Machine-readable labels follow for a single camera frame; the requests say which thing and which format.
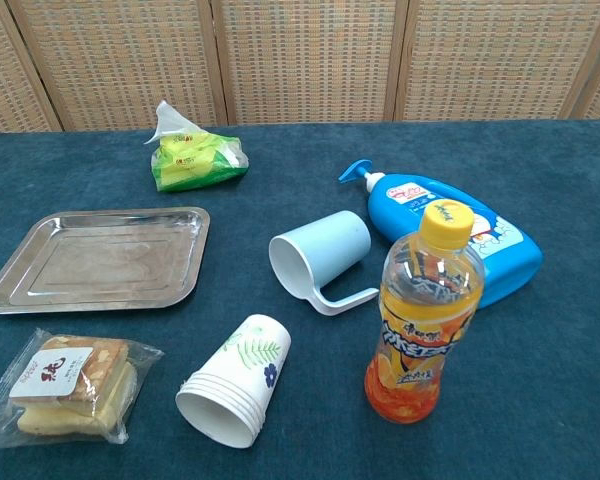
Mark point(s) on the packaged sliced bread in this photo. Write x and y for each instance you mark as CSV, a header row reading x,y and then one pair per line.
x,y
75,385

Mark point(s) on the stainless steel tray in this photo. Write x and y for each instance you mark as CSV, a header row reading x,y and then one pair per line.
x,y
105,260

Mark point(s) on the light blue plastic mug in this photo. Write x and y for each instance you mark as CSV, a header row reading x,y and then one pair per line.
x,y
325,245

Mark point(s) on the green tissue pack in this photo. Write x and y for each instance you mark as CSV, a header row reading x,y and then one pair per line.
x,y
195,162

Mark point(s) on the stack of printed paper cups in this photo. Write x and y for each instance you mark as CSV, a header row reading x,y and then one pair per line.
x,y
245,370

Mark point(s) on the orange juice bottle yellow cap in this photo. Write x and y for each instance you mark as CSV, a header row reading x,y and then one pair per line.
x,y
425,320

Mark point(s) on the woven wooden folding screen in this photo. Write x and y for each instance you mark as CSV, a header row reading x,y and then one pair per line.
x,y
305,60

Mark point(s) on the blue pump lotion bottle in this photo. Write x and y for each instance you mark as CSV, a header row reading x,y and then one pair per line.
x,y
505,250

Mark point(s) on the dark teal tablecloth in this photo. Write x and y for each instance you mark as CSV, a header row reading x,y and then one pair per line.
x,y
530,400

